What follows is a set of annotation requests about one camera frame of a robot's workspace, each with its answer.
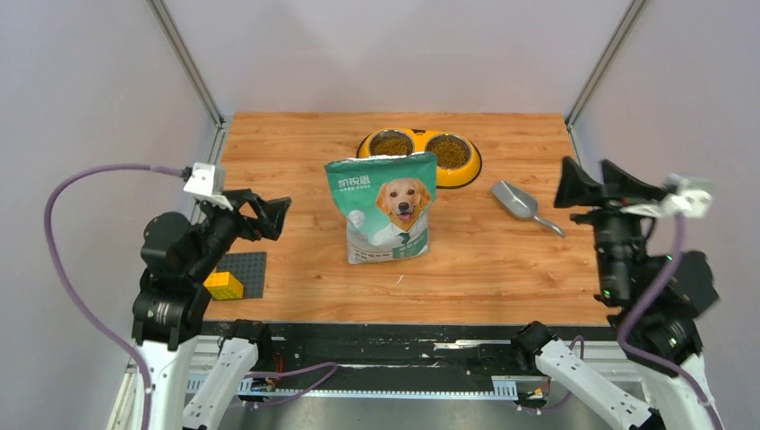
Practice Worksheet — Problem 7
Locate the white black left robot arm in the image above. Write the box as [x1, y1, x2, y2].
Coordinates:
[132, 189, 292, 429]

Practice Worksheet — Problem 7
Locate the yellow building brick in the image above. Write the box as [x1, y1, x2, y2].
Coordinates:
[203, 271, 244, 301]

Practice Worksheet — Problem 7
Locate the aluminium frame post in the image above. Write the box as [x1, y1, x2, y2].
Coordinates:
[565, 0, 650, 131]
[146, 0, 226, 129]

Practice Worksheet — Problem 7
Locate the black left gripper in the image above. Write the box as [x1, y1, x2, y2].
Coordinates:
[186, 187, 290, 279]

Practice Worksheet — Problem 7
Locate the brown kibble pet food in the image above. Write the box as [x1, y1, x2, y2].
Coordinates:
[370, 136, 471, 169]

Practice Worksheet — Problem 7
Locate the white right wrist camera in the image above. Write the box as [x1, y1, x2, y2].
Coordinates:
[621, 174, 715, 219]

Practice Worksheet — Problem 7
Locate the green pet food bag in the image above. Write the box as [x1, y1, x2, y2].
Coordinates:
[324, 151, 437, 264]

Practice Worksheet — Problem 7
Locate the aluminium frame post right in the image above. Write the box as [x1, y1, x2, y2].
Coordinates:
[565, 0, 650, 131]

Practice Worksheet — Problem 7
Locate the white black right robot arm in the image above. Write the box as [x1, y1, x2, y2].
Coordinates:
[511, 157, 722, 429]

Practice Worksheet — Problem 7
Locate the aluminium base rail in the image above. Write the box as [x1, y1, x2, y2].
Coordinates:
[134, 321, 664, 429]

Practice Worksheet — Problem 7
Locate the grey metal scoop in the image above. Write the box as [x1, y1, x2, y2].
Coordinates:
[490, 180, 566, 238]

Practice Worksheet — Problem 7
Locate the yellow double pet bowl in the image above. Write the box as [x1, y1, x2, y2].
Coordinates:
[356, 128, 482, 189]

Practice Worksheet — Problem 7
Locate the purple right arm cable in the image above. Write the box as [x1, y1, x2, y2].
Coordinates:
[513, 213, 726, 430]

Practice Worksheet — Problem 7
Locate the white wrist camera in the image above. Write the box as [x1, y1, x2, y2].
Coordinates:
[183, 162, 233, 211]
[621, 174, 715, 219]

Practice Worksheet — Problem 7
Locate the dark grey building plate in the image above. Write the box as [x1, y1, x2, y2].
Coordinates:
[216, 252, 267, 299]

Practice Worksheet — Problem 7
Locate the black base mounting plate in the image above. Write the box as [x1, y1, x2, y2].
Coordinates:
[255, 322, 545, 391]

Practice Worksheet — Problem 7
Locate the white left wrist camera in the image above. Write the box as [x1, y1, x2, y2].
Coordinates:
[183, 162, 233, 211]

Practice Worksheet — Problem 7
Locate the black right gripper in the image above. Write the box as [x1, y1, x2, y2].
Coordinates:
[548, 154, 656, 297]

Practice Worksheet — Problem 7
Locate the aluminium frame post left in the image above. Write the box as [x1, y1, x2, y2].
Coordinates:
[146, 0, 226, 129]

